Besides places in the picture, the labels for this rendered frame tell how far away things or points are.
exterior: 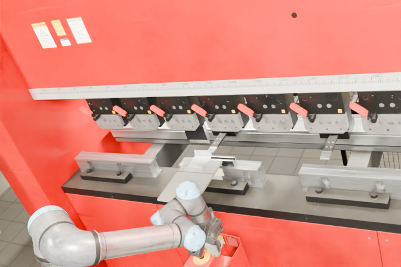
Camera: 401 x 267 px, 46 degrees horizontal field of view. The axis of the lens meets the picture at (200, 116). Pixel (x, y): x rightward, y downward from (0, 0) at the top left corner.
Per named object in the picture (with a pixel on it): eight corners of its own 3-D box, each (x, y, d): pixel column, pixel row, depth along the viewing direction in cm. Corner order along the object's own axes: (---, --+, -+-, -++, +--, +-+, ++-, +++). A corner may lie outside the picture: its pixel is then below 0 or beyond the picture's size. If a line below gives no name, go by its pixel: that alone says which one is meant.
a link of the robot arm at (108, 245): (54, 244, 120) (210, 223, 148) (41, 225, 129) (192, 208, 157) (49, 285, 123) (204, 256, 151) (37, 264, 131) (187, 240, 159)
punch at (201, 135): (189, 143, 206) (182, 126, 202) (191, 140, 208) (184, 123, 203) (209, 144, 201) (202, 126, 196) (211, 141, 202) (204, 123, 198)
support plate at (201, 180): (157, 201, 194) (156, 199, 193) (187, 160, 212) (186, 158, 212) (195, 205, 184) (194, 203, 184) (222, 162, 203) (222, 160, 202)
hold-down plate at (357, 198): (306, 201, 184) (305, 196, 183) (310, 192, 188) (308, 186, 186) (388, 210, 168) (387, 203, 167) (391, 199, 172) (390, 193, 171)
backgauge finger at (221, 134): (199, 155, 213) (196, 146, 211) (222, 122, 232) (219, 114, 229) (222, 157, 207) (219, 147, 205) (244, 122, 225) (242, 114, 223)
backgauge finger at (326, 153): (309, 161, 186) (307, 151, 184) (326, 123, 205) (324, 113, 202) (341, 163, 180) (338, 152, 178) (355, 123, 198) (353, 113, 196)
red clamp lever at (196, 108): (191, 106, 182) (212, 120, 181) (196, 101, 185) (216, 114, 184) (189, 109, 184) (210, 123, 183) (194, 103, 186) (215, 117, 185)
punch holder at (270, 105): (255, 132, 181) (243, 95, 173) (262, 119, 187) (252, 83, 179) (292, 132, 173) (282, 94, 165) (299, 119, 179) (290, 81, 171)
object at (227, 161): (194, 164, 212) (192, 158, 210) (197, 160, 214) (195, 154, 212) (234, 166, 201) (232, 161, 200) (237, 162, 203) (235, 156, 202)
